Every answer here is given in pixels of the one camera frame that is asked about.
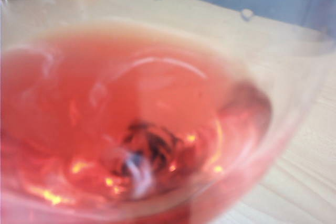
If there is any clear wine goblet red liquid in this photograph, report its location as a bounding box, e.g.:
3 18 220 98
0 0 336 224

